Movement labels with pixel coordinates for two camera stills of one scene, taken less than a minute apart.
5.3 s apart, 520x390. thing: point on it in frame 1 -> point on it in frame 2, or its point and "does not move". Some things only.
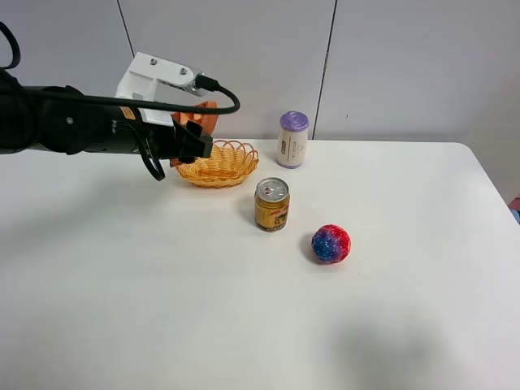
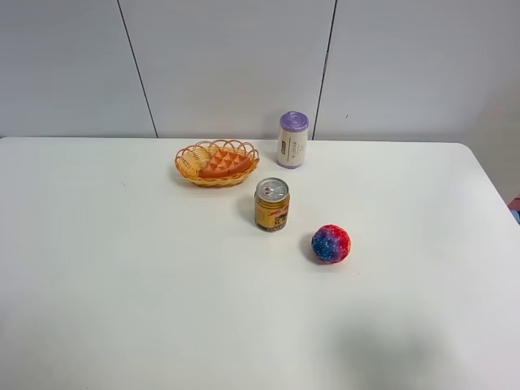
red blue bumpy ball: x=331 y=244 does not move
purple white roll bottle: x=292 y=139 does not move
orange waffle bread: x=208 y=122 -> x=224 y=162
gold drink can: x=271 y=201 does not move
